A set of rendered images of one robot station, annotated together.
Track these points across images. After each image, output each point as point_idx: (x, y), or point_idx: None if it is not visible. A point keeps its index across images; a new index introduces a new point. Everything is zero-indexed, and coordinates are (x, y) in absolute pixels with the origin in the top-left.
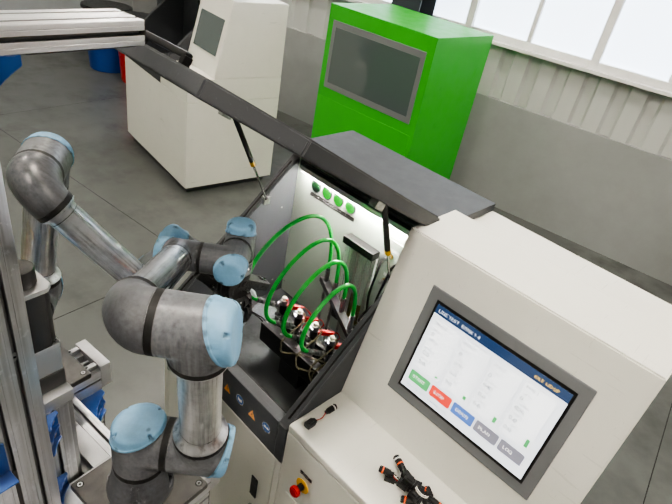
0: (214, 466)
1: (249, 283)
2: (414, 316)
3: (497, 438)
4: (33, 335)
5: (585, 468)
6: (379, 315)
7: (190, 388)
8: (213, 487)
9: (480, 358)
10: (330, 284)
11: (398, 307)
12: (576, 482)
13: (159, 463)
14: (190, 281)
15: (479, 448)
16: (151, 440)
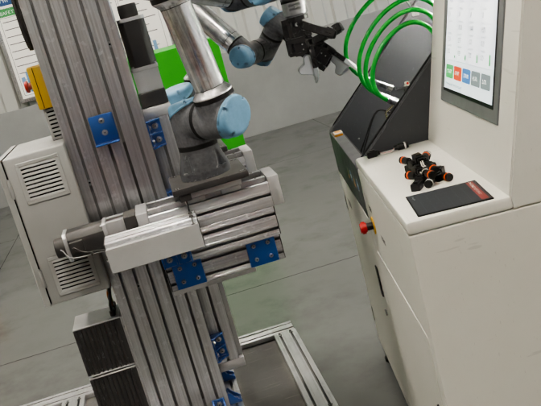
0: (216, 115)
1: (307, 26)
2: (443, 10)
3: (479, 76)
4: (136, 51)
5: (514, 44)
6: (433, 33)
7: (167, 20)
8: (385, 330)
9: (466, 4)
10: None
11: (438, 12)
12: (512, 67)
13: (189, 122)
14: (348, 104)
15: (475, 101)
16: (184, 104)
